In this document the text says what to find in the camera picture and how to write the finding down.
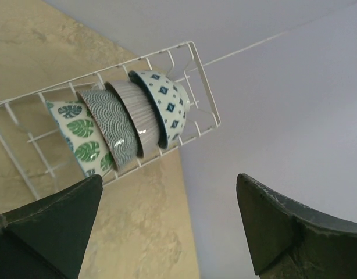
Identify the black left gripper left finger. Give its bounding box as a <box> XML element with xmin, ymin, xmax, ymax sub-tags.
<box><xmin>0</xmin><ymin>174</ymin><xmax>103</xmax><ymax>278</ymax></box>

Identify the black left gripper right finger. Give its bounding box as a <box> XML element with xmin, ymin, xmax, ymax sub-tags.
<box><xmin>236</xmin><ymin>174</ymin><xmax>357</xmax><ymax>278</ymax></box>

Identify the green leaf pattern bowl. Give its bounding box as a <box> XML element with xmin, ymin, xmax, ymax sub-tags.
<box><xmin>46</xmin><ymin>101</ymin><xmax>114</xmax><ymax>177</ymax></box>

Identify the grey dotted red-rim bowl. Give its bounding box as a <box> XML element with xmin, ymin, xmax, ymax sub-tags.
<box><xmin>77</xmin><ymin>89</ymin><xmax>138</xmax><ymax>171</ymax></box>

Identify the blue floral pattern bowl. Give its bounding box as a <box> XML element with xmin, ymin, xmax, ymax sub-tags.
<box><xmin>128</xmin><ymin>70</ymin><xmax>191</xmax><ymax>149</ymax></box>

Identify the white wire dish rack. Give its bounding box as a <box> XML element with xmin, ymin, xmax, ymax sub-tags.
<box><xmin>0</xmin><ymin>41</ymin><xmax>221</xmax><ymax>199</ymax></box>

